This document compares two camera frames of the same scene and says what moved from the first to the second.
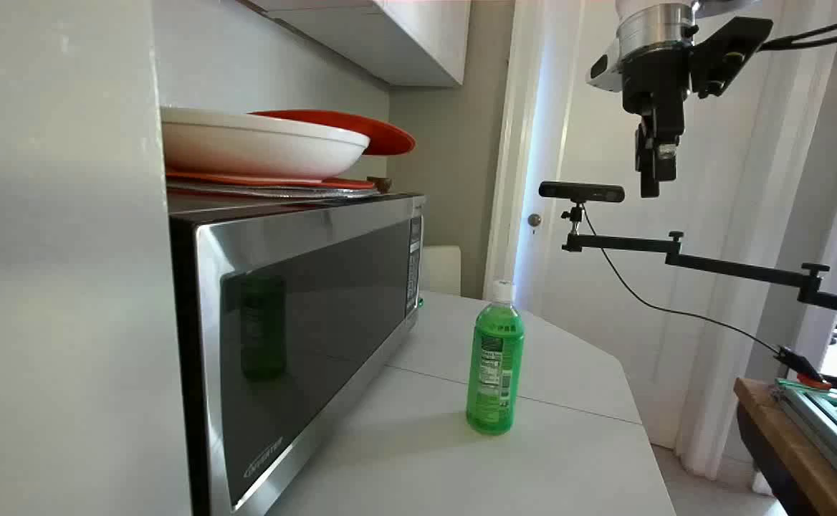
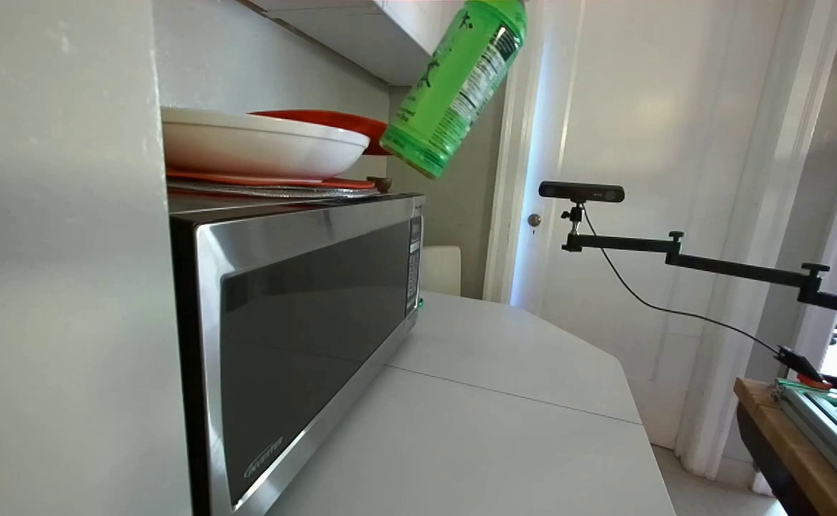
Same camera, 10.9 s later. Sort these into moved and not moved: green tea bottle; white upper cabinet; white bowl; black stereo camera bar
Moved: green tea bottle
Not moved: white bowl; black stereo camera bar; white upper cabinet
